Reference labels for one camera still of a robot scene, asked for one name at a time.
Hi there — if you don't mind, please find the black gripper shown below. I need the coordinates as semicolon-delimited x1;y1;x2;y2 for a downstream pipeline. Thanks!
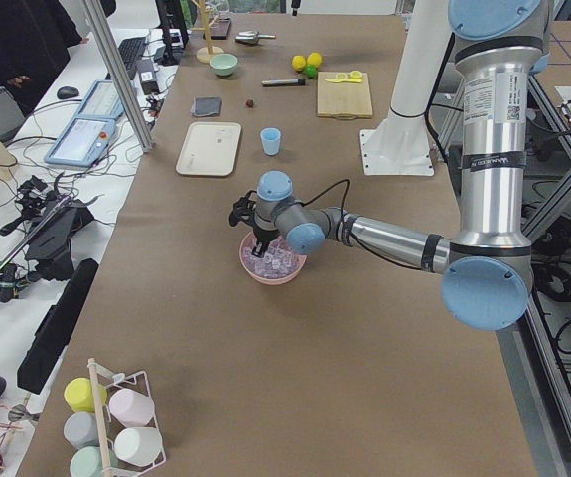
252;219;279;257

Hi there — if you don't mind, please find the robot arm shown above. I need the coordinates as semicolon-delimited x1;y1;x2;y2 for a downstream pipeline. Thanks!
229;1;552;330

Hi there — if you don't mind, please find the clear ice cubes pile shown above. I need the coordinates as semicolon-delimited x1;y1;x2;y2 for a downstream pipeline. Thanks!
242;237;302;278

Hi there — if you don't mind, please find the light blue plastic cup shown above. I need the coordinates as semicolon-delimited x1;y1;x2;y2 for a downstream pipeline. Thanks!
260;127;281;156

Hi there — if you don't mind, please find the pink cup in rack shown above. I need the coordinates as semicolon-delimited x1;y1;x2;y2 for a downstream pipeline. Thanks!
108;389;155;427

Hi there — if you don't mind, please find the steel ice scoop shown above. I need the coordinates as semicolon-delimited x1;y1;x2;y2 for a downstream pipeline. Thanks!
234;31;276;46

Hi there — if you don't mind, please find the white cup in rack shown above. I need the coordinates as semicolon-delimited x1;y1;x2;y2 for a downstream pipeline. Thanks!
113;427;163;467

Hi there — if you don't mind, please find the yellow cup in rack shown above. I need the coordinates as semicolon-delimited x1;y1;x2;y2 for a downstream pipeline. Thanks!
64;377;95;413

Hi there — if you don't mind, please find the grey cup in rack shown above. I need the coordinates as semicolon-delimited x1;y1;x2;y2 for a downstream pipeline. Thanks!
63;412;99;449

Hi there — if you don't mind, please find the mint cup in rack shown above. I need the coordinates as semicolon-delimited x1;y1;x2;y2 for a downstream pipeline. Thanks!
69;446;103;477

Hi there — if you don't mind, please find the pink bowl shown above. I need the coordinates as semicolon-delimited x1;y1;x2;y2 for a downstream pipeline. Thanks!
238;232;309;288

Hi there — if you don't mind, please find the cream rabbit tray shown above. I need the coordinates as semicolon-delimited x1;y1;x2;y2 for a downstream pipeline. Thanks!
176;121;242;177

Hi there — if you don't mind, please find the grey folded cloth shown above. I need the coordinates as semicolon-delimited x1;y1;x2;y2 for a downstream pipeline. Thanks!
191;96;222;117

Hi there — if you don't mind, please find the steel muddler black tip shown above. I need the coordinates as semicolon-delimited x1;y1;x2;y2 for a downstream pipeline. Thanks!
261;78;306;87

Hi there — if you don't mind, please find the bamboo cutting board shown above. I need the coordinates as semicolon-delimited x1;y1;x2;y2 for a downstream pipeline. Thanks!
317;71;373;119

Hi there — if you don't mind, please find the green lime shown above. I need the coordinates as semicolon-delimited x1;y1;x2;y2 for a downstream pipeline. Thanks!
304;65;318;80

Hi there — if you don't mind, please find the mint green bowl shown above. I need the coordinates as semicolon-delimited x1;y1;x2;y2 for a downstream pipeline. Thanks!
209;53;238;78

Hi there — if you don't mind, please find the lower yellow lemon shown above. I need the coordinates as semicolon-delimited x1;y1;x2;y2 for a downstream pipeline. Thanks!
291;55;307;72

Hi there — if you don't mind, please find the yellow lemon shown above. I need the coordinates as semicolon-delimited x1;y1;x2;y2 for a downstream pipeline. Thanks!
306;52;324;69
291;55;307;72

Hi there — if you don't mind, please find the upper yellow lemon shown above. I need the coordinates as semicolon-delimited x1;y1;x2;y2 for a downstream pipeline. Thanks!
306;52;324;69

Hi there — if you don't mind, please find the near teach pendant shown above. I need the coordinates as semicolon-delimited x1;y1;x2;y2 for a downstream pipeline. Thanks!
45;116;116;168

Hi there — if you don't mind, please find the teach pendant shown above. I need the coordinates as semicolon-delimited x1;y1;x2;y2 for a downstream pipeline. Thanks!
77;80;124;120
45;116;116;168

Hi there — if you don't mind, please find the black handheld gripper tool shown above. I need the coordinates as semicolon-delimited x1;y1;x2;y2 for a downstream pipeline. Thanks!
0;176;94;303

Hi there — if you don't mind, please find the far teach pendant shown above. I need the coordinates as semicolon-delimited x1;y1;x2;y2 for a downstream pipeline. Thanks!
77;80;124;120

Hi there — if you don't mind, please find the black bar speaker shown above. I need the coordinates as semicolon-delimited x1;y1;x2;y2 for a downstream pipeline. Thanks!
17;258;98;395

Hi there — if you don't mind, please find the dark tray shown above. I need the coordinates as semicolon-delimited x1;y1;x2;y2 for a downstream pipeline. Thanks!
210;18;232;40

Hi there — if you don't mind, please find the black keyboard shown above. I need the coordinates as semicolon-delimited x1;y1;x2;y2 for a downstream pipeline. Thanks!
118;37;147;80

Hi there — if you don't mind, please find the black computer mouse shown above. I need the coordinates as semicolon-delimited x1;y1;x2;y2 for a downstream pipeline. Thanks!
57;86;79;100

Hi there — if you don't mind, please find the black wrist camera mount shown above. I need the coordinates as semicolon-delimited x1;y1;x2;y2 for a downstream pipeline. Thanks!
228;191;256;227

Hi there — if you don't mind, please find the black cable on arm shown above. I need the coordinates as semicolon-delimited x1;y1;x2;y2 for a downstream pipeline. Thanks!
242;178;455;272

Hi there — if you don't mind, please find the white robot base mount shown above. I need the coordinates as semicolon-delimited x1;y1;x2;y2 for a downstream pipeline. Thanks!
360;0;454;177

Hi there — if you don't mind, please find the white wire cup rack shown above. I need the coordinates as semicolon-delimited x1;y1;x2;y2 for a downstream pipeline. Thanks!
87;358;167;476

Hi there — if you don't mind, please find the aluminium frame post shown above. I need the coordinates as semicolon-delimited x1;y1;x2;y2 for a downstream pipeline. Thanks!
81;0;154;153

